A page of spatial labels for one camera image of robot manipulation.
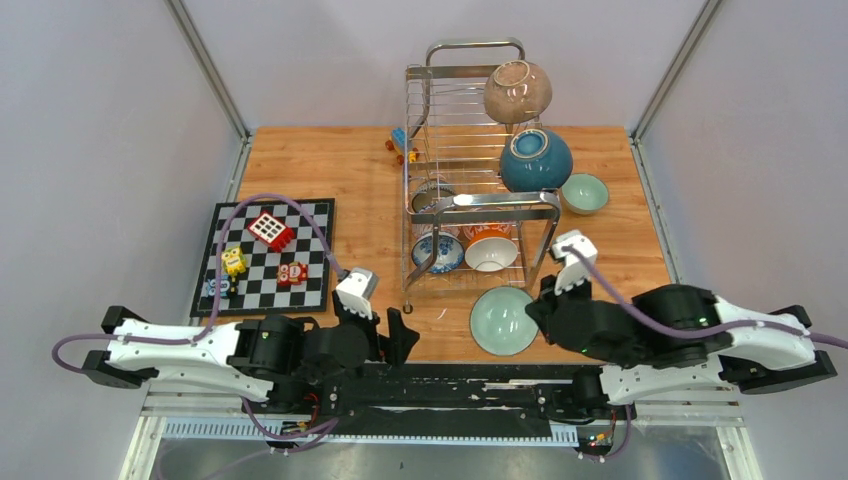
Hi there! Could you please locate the red robot toy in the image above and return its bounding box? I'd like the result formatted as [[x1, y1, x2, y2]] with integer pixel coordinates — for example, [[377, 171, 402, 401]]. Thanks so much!
[[276, 261, 309, 287]]

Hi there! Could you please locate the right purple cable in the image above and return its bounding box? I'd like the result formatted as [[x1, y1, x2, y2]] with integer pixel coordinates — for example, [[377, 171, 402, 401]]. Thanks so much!
[[563, 243, 848, 351]]

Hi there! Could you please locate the orange floral white bowl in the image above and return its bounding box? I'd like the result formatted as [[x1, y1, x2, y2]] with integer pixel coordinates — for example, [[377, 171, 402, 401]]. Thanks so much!
[[461, 223, 512, 243]]

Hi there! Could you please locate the blue owl toy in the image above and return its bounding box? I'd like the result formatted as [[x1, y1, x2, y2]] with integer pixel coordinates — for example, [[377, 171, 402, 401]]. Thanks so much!
[[201, 276, 238, 299]]

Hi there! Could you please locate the black white chessboard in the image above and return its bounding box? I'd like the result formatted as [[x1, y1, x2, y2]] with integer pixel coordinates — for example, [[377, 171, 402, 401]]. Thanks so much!
[[190, 198, 335, 318]]

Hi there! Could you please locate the toy brick car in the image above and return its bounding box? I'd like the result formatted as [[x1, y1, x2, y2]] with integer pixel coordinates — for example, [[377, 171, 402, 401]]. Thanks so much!
[[384, 127, 419, 165]]

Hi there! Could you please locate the blue floral bowl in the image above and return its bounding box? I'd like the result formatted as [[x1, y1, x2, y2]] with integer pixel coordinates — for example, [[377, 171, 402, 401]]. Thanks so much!
[[411, 231, 465, 274]]

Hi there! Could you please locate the orange geometric pattern bowl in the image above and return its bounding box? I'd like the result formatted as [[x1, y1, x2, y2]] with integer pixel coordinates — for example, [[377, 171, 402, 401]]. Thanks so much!
[[411, 222, 434, 241]]

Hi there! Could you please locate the small celadon green bowl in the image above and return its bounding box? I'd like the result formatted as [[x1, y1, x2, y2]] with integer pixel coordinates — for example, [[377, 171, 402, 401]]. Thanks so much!
[[561, 173, 610, 215]]

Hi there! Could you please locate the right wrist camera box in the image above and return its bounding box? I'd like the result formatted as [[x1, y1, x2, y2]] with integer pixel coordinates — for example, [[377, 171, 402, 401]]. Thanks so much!
[[549, 230, 598, 296]]

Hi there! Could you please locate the dark patterned bowl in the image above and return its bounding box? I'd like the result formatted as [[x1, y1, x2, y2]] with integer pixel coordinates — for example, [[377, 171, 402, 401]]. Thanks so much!
[[411, 180, 456, 213]]

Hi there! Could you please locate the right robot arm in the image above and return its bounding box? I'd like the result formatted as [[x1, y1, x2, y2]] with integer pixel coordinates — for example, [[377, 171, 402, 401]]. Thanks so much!
[[525, 276, 837, 423]]

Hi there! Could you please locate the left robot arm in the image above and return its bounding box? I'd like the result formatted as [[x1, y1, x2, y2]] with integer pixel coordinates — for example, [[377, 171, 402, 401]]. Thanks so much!
[[81, 290, 420, 413]]

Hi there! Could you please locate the brown speckled bowl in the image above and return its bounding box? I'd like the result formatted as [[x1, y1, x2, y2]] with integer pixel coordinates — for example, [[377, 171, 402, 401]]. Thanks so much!
[[483, 60, 553, 124]]

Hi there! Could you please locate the large ribbed celadon bowl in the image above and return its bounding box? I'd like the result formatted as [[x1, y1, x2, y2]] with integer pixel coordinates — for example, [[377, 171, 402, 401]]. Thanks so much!
[[469, 286, 539, 357]]

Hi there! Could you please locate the teal glazed bowl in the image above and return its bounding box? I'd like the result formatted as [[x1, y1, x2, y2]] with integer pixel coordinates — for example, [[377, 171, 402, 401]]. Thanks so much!
[[499, 128, 574, 192]]

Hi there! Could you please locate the steel two-tier dish rack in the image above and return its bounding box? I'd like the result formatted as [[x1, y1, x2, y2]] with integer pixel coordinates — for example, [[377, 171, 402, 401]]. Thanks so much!
[[400, 37, 561, 313]]

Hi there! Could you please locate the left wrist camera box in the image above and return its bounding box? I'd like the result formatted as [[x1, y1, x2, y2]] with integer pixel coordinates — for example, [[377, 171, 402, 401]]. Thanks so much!
[[334, 267, 379, 320]]

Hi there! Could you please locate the red toy brick block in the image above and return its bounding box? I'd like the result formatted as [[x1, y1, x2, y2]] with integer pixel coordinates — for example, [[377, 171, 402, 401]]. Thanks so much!
[[247, 211, 295, 253]]

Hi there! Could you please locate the orange bowl white inside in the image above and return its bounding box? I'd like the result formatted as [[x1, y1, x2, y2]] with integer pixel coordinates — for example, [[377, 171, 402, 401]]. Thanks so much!
[[465, 237, 518, 273]]

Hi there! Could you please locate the yellow owl toy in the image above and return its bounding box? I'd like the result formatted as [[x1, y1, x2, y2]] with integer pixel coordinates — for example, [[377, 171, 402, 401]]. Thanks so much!
[[220, 246, 248, 278]]

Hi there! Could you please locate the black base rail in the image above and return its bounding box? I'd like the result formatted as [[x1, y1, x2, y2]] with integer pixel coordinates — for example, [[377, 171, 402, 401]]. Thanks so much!
[[238, 360, 710, 452]]

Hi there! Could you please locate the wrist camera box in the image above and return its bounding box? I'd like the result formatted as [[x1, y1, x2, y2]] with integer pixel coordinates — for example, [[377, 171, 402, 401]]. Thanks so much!
[[549, 230, 598, 296], [334, 267, 379, 320]]

